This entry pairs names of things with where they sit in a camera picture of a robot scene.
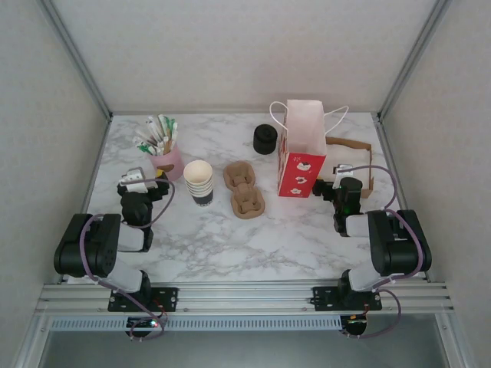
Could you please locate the red paper takeout bag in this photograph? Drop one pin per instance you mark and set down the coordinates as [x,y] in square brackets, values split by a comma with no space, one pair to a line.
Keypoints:
[299,176]

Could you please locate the green paper coffee cup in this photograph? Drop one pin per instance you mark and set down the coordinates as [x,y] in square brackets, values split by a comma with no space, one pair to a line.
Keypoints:
[197,170]

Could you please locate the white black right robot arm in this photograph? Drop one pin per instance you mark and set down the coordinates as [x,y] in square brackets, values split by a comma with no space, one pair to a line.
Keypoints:
[399,249]

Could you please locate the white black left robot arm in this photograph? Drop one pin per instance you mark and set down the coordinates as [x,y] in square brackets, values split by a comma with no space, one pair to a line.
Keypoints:
[103,249]

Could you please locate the black paper coffee cup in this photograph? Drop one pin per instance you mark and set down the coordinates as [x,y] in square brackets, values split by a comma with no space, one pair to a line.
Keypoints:
[202,201]

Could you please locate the pink straw holder cup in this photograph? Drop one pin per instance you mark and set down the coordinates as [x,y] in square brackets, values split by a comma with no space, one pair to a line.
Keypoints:
[170,161]

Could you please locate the white paper napkins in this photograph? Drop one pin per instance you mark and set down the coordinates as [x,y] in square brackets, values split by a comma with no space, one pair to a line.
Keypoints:
[345,155]

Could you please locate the brown cardboard tray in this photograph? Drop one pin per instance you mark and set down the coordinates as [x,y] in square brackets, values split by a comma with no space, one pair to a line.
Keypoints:
[347,142]

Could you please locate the small circuit board with LED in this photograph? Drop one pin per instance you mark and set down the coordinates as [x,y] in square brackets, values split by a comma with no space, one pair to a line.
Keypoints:
[142,324]
[354,326]

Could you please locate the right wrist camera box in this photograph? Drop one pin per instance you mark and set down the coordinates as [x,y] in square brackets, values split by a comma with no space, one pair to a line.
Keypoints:
[341,170]

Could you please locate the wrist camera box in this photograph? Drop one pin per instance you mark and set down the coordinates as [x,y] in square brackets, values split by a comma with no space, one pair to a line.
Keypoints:
[132,180]
[341,170]

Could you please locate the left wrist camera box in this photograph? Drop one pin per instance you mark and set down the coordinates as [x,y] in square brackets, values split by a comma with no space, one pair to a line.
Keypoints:
[132,180]

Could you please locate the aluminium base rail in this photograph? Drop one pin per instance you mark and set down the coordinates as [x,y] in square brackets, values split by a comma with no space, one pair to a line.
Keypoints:
[245,299]

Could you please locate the aluminium frame post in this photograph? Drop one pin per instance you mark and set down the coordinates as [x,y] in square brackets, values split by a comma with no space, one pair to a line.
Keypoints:
[412,61]
[79,61]

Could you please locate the aluminium lower frame bar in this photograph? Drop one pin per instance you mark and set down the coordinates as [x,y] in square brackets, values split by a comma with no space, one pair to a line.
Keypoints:
[30,341]
[454,341]

